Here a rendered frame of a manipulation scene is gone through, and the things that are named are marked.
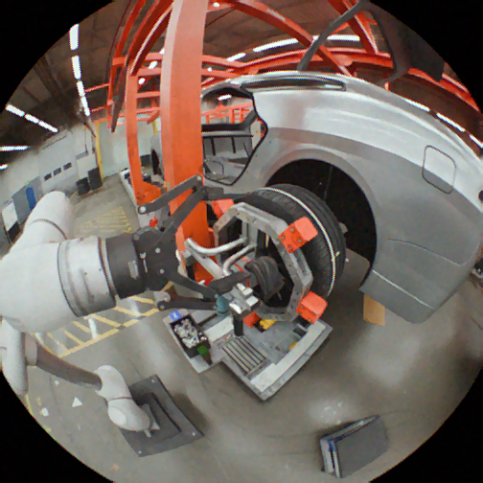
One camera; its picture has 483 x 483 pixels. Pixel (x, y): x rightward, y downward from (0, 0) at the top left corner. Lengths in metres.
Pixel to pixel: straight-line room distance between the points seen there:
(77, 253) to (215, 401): 1.33
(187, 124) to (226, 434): 1.81
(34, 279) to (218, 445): 1.38
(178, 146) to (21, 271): 0.79
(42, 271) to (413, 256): 1.01
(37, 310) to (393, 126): 0.98
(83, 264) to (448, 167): 0.96
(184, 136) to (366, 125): 0.79
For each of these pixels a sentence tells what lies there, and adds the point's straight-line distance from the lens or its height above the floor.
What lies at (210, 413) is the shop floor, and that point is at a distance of 1.42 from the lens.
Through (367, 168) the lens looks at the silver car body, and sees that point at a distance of 0.82.
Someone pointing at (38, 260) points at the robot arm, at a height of 1.34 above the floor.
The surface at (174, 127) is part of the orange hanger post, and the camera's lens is 0.86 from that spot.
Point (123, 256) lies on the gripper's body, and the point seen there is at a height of 1.30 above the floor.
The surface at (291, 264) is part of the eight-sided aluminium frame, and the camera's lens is 0.60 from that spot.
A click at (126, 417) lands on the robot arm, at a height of 0.59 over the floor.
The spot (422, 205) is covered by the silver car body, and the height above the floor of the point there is 1.29.
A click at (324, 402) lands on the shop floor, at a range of 1.52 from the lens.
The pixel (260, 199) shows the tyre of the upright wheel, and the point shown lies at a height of 1.15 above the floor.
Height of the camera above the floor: 1.40
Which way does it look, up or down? 34 degrees down
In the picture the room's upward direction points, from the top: straight up
